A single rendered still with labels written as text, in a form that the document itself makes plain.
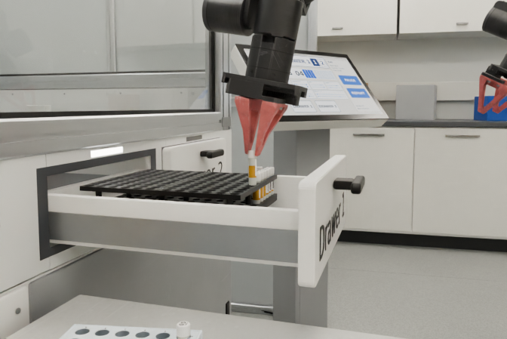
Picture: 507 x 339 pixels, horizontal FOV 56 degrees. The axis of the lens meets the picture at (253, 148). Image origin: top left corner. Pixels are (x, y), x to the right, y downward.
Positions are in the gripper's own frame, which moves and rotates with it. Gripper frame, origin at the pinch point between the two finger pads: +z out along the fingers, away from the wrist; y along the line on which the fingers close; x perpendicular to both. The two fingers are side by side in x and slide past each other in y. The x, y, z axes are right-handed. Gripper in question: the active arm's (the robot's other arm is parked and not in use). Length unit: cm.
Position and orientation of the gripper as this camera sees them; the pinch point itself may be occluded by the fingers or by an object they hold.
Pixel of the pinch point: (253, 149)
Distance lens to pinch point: 63.2
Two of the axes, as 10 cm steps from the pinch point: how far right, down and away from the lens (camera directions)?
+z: -1.8, 9.8, 1.2
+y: -9.4, -2.1, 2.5
